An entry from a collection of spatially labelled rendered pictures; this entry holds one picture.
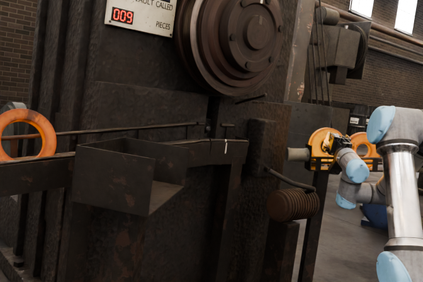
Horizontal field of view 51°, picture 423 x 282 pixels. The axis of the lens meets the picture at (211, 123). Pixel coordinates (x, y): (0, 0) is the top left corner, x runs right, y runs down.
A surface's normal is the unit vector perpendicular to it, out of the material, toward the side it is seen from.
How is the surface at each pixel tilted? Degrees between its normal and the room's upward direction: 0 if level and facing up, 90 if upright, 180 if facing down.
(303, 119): 90
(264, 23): 90
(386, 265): 99
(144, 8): 90
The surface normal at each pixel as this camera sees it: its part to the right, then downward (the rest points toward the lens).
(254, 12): 0.64, 0.14
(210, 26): -0.39, 0.04
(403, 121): 0.11, -0.36
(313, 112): 0.15, 0.10
